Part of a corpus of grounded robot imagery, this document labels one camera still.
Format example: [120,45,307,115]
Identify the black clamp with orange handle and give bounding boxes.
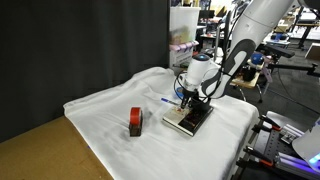
[235,145,278,169]
[252,113,283,134]

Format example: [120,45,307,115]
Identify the silver pen with blue cap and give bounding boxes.
[160,97,183,107]

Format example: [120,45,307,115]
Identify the white cloth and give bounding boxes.
[62,66,260,180]

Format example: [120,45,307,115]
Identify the black curtain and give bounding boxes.
[0,0,171,144]

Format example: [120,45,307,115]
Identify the aluminium rail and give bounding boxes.
[274,151,320,178]

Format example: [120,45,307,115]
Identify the blue round object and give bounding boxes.
[249,52,265,66]

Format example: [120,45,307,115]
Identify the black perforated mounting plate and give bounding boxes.
[255,128,302,162]

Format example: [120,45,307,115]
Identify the white plastic storage bin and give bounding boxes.
[168,6,202,68]

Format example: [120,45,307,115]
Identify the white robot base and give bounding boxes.
[291,117,320,165]

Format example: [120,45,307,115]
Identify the black book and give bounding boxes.
[162,102,215,138]

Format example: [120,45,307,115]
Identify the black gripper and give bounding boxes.
[179,89,202,111]

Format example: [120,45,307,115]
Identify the black cup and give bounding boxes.
[190,95,214,114]

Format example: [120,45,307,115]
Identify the red tape in black dispenser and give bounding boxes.
[128,106,144,138]

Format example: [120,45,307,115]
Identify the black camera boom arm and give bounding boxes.
[263,44,320,78]

